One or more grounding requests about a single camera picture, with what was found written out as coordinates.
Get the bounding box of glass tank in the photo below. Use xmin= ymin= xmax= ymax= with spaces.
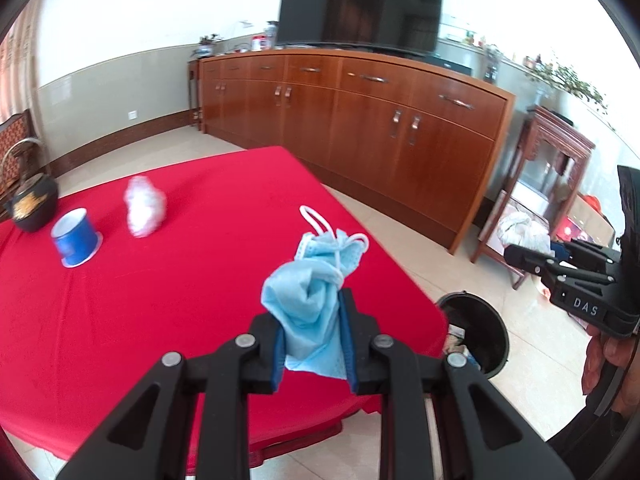
xmin=439 ymin=14 xmax=483 ymax=43

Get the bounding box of small blue cup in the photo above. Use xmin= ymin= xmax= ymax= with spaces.
xmin=50 ymin=207 xmax=104 ymax=267

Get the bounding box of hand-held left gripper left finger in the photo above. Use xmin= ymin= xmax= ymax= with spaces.
xmin=55 ymin=310 xmax=286 ymax=480

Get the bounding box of red cardboard box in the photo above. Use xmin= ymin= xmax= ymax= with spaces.
xmin=557 ymin=195 xmax=616 ymax=248

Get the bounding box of blue face mask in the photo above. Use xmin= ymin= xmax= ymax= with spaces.
xmin=261 ymin=205 xmax=371 ymax=378

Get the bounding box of person's right hand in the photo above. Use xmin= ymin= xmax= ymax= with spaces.
xmin=582 ymin=325 xmax=640 ymax=411

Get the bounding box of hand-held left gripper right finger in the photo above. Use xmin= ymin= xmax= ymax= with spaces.
xmin=339 ymin=287 xmax=576 ymax=480

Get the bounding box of carved wooden sofa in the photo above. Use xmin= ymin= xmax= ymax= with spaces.
xmin=0 ymin=109 xmax=38 ymax=196

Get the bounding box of red tablecloth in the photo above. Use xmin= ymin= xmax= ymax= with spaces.
xmin=0 ymin=146 xmax=449 ymax=463

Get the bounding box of crumpled white tissue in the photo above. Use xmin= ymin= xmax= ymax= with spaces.
xmin=123 ymin=175 xmax=169 ymax=239

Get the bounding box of black teapot with metal handle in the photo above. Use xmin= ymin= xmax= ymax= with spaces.
xmin=0 ymin=137 xmax=60 ymax=233

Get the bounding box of black flat television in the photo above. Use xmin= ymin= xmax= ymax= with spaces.
xmin=275 ymin=0 xmax=445 ymax=58

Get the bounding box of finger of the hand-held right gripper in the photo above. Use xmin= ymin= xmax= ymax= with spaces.
xmin=552 ymin=240 xmax=621 ymax=276
xmin=504 ymin=244 xmax=568 ymax=283

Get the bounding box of white plastic bag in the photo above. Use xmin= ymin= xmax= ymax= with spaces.
xmin=495 ymin=211 xmax=551 ymax=256

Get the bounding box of brown wooden sideboard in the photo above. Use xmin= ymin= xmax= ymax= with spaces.
xmin=199 ymin=50 xmax=517 ymax=255

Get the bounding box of small potted plant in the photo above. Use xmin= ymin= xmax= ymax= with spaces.
xmin=196 ymin=35 xmax=223 ymax=58

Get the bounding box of carved wooden stand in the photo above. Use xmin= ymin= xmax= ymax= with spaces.
xmin=470 ymin=105 xmax=597 ymax=291

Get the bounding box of black set-top box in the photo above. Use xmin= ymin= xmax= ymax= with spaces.
xmin=415 ymin=52 xmax=473 ymax=76

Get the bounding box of leafy plant in vase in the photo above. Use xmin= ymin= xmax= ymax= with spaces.
xmin=525 ymin=50 xmax=608 ymax=111

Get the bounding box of pink patterned curtain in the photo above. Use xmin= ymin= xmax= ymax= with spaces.
xmin=0 ymin=0 xmax=41 ymax=126

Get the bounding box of person's dark clothing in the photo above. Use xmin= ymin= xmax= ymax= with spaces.
xmin=547 ymin=397 xmax=631 ymax=480

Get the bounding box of black trash bin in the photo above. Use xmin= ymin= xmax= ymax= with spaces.
xmin=436 ymin=290 xmax=511 ymax=376

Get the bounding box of narrow wooden side table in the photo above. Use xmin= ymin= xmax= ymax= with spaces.
xmin=187 ymin=57 xmax=203 ymax=133

